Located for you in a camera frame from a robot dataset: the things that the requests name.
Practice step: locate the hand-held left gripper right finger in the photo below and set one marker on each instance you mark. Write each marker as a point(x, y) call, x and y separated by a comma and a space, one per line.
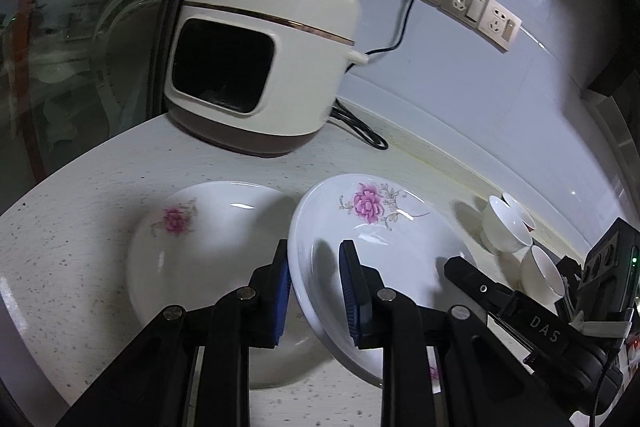
point(350, 292)

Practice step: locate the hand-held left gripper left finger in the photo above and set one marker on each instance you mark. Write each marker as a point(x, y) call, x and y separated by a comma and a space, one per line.
point(282, 302)

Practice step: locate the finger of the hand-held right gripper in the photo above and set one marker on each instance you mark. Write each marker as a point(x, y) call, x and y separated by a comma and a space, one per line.
point(480, 287)

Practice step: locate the large white floral plate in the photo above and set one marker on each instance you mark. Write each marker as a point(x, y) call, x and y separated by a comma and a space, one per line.
point(400, 247)

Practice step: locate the small white cup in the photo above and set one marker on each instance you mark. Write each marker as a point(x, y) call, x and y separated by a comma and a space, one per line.
point(520, 209)
point(540, 277)
point(500, 232)

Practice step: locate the small white floral plate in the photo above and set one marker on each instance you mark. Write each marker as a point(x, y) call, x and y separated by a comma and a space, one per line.
point(200, 257)

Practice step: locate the cream rice cooker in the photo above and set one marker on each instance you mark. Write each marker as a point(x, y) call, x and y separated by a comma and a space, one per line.
point(300, 32)

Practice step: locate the glass window pane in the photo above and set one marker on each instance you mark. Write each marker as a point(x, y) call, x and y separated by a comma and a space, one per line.
point(90, 57)

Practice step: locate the white outlet with switch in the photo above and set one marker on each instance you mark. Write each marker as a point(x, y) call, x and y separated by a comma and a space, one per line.
point(500, 24)

